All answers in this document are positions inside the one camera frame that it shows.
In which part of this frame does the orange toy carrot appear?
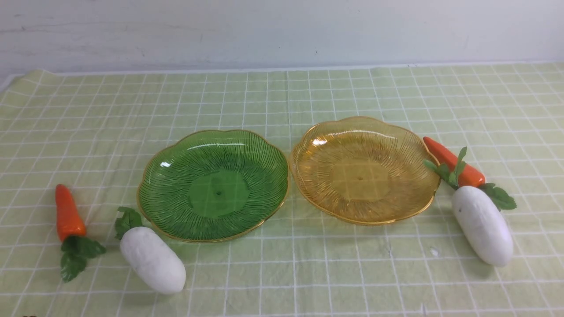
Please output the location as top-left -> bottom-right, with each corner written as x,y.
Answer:
423,136 -> 486,189
55,184 -> 106,283

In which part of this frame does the white toy radish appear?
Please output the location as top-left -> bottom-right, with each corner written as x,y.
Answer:
115,206 -> 186,295
452,185 -> 514,267

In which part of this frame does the green ribbed plastic plate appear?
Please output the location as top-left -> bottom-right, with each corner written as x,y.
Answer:
137,129 -> 290,243

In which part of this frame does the amber ribbed plastic plate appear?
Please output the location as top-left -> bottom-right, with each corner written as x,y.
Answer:
289,116 -> 441,225

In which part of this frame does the green checkered tablecloth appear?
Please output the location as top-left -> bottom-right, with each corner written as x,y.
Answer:
0,63 -> 564,317

